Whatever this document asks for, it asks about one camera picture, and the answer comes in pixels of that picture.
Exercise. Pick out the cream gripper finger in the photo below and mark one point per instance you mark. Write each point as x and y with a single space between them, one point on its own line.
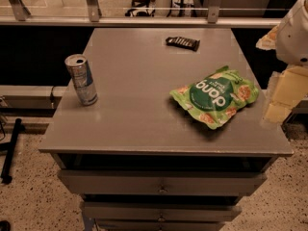
285 90
268 41

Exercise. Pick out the silver blue redbull can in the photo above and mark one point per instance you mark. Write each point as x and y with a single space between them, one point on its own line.
79 70

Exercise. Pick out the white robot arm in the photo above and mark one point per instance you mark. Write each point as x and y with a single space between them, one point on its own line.
289 39

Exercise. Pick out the green snack bag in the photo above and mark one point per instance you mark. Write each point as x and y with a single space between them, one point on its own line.
215 99

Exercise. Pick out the black office chair base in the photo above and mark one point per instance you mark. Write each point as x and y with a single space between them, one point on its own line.
139 4

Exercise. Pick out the grey drawer cabinet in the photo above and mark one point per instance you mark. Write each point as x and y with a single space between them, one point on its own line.
136 126

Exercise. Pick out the middle grey drawer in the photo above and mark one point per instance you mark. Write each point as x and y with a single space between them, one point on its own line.
160 212

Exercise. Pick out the grey drawer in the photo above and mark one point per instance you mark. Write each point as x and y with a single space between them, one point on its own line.
133 225
160 212
162 182

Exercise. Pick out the top grey drawer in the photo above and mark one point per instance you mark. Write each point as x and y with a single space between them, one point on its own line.
162 182

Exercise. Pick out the bottom grey drawer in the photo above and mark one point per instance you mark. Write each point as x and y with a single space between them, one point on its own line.
133 225

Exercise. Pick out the black metal stand leg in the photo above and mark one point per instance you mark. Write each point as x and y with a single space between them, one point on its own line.
8 148

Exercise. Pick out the metal railing frame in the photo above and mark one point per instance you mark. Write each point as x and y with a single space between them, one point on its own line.
98 13

